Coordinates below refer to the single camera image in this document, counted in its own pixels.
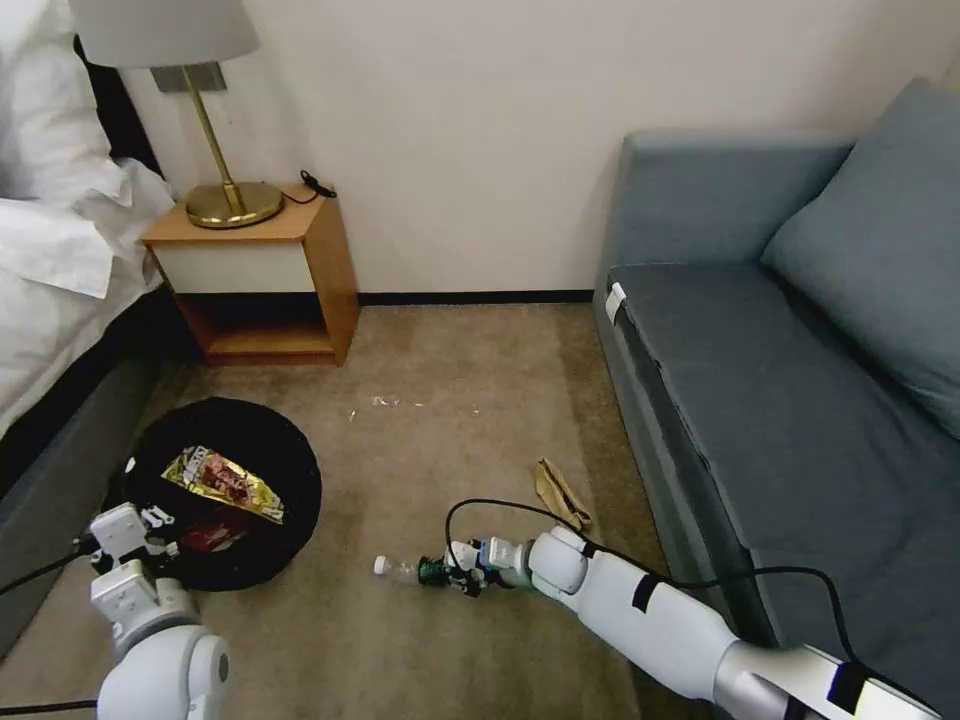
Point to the clear plastic bottle green label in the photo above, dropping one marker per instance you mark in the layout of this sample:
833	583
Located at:
405	570

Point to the blue-grey throw pillow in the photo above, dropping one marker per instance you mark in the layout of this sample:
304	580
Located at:
877	300

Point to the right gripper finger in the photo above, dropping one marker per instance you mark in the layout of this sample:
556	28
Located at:
462	555
466	585

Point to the grey wall switch plate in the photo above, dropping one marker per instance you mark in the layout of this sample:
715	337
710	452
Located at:
174	78

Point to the blue-grey sofa seat cushion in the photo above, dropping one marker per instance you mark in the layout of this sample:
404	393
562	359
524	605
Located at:
787	390

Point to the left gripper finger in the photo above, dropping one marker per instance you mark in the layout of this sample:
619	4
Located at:
159	516
168	552

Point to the black headboard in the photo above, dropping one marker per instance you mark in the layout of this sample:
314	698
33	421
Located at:
124	127

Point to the brass lamp white shade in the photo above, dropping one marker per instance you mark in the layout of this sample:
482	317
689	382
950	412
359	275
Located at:
165	30

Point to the grey bed base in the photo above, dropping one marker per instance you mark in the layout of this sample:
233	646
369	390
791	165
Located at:
60	487

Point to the white pillow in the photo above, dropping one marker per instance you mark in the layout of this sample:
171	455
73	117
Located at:
37	112

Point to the blue-grey sofa back cushion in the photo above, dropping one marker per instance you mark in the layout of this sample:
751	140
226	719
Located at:
915	142

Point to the crumpled brown paper wrapper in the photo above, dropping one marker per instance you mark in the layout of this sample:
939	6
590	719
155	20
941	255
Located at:
559	491

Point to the wooden nightstand white drawer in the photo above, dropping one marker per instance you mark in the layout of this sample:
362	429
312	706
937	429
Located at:
240	262

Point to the white duvet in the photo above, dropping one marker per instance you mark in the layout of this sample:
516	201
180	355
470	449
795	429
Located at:
45	300

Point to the yellow snack bag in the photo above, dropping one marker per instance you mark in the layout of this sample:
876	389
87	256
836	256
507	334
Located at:
225	480

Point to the red snack packet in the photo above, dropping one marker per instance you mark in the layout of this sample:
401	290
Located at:
214	531

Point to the white sofa tag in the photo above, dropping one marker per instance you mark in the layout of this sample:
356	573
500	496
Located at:
616	298

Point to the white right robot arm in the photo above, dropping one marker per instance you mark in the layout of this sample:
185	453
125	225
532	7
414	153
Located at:
645	607

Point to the blue-grey sofa frame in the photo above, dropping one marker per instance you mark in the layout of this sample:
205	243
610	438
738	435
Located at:
675	210

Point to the round black trash bin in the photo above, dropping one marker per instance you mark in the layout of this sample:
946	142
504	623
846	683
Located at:
285	480

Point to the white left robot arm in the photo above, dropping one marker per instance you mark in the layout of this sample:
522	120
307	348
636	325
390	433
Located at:
150	660

